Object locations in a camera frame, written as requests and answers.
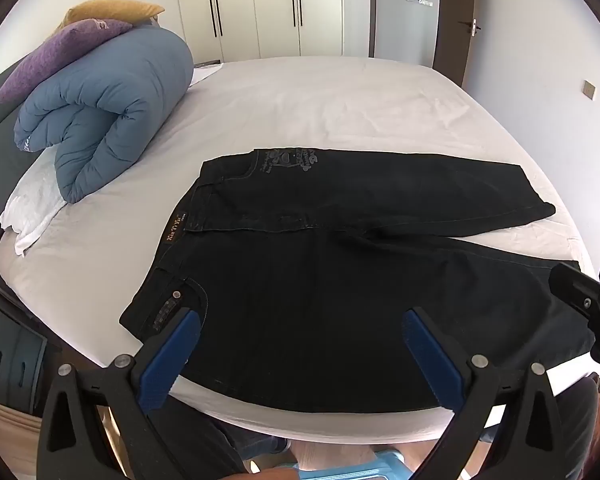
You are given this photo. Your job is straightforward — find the bed with white sheet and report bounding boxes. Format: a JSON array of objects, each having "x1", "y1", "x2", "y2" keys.
[{"x1": 0, "y1": 55, "x2": 596, "y2": 446}]

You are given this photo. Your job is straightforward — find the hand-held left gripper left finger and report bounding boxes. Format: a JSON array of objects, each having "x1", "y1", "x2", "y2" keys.
[{"x1": 36, "y1": 308, "x2": 203, "y2": 480}]

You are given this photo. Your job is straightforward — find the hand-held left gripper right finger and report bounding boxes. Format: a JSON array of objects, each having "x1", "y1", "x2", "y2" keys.
[{"x1": 402, "y1": 307, "x2": 566, "y2": 480}]

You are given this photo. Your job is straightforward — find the purple pillow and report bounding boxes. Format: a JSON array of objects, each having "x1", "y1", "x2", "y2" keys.
[{"x1": 0, "y1": 18, "x2": 133, "y2": 105}]

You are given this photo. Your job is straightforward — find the blue plastic stool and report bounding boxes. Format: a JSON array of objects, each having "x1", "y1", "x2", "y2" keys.
[{"x1": 247, "y1": 449, "x2": 413, "y2": 480}]

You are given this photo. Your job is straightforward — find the black denim pants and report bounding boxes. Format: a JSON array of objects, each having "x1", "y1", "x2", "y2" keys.
[{"x1": 119, "y1": 147, "x2": 597, "y2": 413}]

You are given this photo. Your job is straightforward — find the rolled blue duvet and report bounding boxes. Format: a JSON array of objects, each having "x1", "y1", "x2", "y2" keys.
[{"x1": 14, "y1": 25, "x2": 195, "y2": 205}]

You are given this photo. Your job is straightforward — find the yellow pillow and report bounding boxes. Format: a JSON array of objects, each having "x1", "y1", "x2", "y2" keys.
[{"x1": 60, "y1": 0, "x2": 166, "y2": 28}]

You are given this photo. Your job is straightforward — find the white pillow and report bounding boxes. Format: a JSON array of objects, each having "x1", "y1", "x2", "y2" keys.
[{"x1": 0, "y1": 150, "x2": 68, "y2": 258}]

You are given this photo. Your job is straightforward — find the white wardrobe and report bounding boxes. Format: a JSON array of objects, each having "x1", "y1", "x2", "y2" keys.
[{"x1": 172, "y1": 0, "x2": 343, "y2": 63}]

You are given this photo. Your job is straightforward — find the dark bedside drawer cabinet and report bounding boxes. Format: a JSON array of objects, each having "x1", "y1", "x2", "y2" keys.
[{"x1": 0, "y1": 305, "x2": 48, "y2": 413}]

